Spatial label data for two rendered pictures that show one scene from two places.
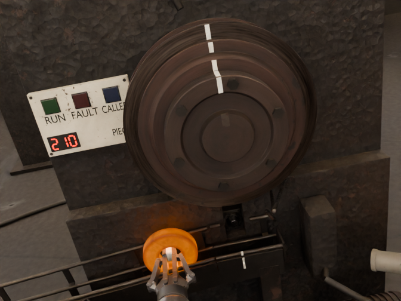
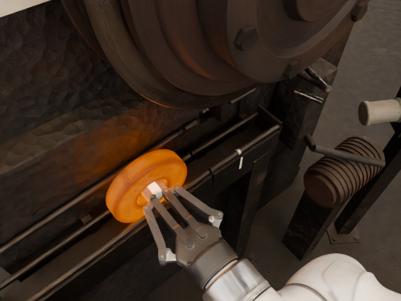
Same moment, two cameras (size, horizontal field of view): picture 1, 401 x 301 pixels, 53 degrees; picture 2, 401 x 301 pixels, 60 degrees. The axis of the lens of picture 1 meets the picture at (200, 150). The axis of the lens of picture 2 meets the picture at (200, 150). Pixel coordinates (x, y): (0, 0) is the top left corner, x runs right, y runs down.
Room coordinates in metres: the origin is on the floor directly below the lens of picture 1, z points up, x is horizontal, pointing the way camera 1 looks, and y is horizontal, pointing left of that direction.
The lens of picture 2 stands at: (0.60, 0.26, 1.28)
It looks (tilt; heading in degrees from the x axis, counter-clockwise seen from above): 52 degrees down; 323
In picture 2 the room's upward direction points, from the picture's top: straight up
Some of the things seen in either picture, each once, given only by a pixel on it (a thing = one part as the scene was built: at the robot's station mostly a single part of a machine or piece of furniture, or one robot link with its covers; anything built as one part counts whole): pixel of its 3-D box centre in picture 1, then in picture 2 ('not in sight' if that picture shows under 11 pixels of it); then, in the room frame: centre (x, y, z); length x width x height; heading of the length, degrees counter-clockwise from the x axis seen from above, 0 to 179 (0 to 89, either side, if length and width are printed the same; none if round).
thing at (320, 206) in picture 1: (317, 236); (297, 102); (0.95, -0.30, 0.68); 0.11 x 0.08 x 0.24; 1
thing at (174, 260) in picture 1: (175, 270); (184, 215); (0.84, 0.12, 0.75); 0.11 x 0.01 x 0.04; 0
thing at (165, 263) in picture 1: (166, 272); (171, 224); (0.84, 0.15, 0.75); 0.11 x 0.01 x 0.04; 3
